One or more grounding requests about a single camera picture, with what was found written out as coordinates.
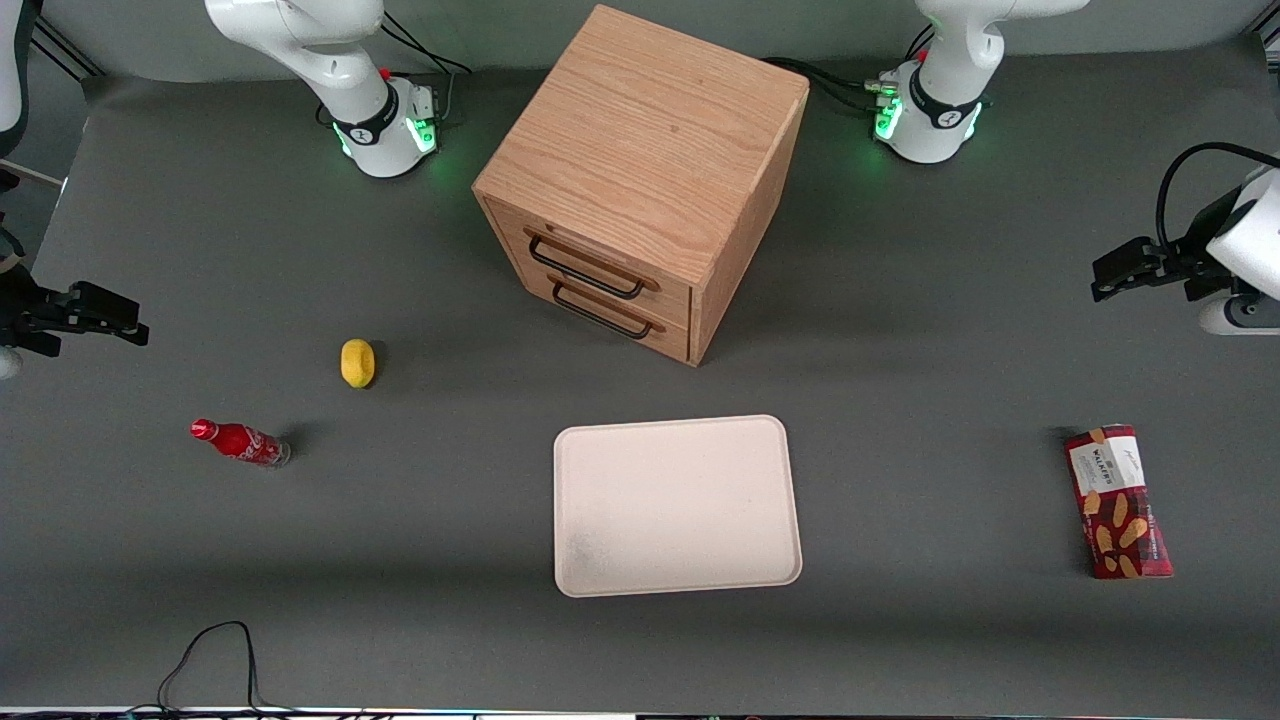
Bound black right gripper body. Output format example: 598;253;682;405
0;265;71;358

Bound red cookie box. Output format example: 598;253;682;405
1063;424;1174;580

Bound cream plastic tray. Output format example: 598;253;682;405
553;414;804;599

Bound red cola bottle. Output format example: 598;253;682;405
190;418;292;469

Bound yellow lemon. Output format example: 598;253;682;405
340;338;377;389

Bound dark grey table mat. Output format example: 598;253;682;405
0;40;1280;713

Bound oak wooden drawer cabinet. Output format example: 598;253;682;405
472;4;811;368

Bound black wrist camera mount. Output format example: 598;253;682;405
1183;185;1246;301

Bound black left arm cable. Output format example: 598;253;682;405
1157;142;1280;253

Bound black cables at arm base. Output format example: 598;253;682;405
380;10;473;126
765;25;936;116

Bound thin black looped cable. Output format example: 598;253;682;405
128;620;301;717

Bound black metal drawer handle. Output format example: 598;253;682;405
551;280;655;341
527;232;648;301

